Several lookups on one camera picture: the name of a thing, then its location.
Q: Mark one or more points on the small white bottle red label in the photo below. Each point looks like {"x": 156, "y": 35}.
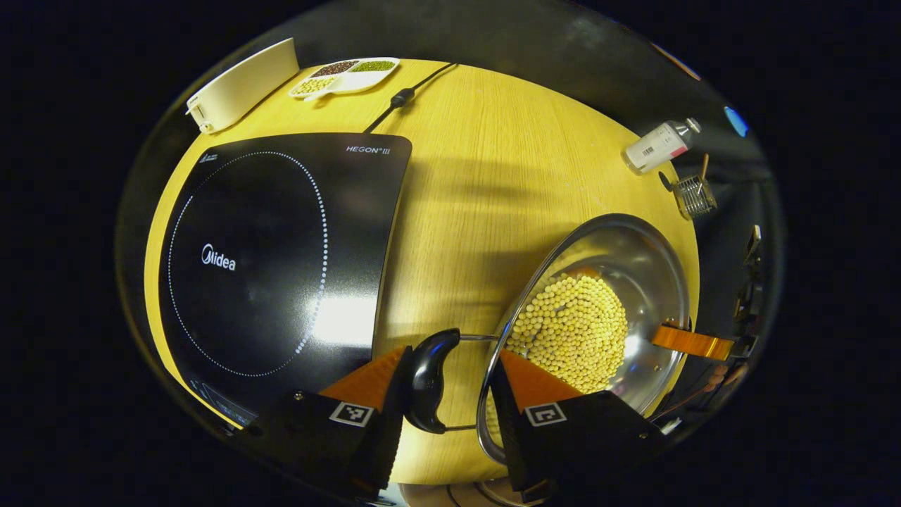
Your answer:
{"x": 654, "y": 146}

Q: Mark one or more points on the small clear glass container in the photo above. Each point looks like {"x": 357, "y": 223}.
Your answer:
{"x": 695, "y": 197}

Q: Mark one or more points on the black induction cooktop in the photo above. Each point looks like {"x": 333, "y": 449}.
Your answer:
{"x": 267, "y": 232}

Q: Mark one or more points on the thin wooden stick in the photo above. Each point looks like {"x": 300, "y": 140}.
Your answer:
{"x": 704, "y": 167}

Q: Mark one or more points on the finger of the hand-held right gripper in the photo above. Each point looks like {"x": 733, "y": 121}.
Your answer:
{"x": 693, "y": 343}

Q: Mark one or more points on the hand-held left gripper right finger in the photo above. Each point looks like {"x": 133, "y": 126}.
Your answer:
{"x": 510, "y": 429}

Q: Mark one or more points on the large pile of soybeans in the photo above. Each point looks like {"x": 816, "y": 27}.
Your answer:
{"x": 570, "y": 331}

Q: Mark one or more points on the pile of green beans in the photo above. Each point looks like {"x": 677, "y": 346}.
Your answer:
{"x": 373, "y": 66}

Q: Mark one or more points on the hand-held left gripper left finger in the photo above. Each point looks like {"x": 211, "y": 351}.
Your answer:
{"x": 383, "y": 436}

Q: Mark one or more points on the pile of red beans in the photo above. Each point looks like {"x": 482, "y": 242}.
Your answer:
{"x": 334, "y": 68}

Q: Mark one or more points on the small pile of soybeans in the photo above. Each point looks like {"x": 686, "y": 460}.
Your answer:
{"x": 314, "y": 86}

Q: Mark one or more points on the white toaster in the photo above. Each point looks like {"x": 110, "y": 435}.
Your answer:
{"x": 243, "y": 88}

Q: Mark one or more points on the white divided dish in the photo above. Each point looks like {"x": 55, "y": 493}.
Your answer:
{"x": 355, "y": 83}

